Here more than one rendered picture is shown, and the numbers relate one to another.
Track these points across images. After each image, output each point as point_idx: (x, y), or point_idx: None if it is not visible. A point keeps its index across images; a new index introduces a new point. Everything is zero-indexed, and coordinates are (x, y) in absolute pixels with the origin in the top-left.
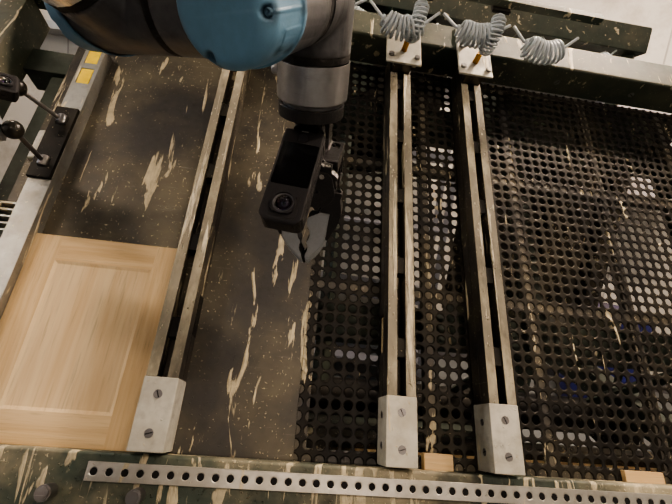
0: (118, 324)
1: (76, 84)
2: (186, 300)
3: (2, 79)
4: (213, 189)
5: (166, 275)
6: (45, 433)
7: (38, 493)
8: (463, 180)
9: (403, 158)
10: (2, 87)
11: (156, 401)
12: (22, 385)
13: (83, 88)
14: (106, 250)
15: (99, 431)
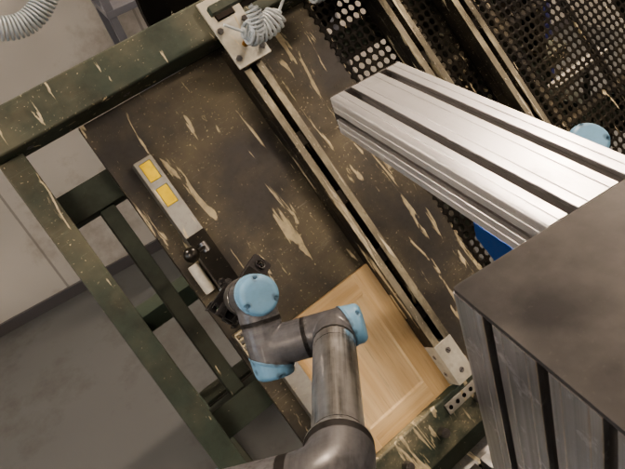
0: (378, 338)
1: (171, 207)
2: (414, 292)
3: (261, 264)
4: (359, 209)
5: (374, 288)
6: (404, 417)
7: (445, 435)
8: (480, 59)
9: (441, 76)
10: (265, 269)
11: (450, 354)
12: (367, 410)
13: (179, 207)
14: (326, 305)
15: (426, 393)
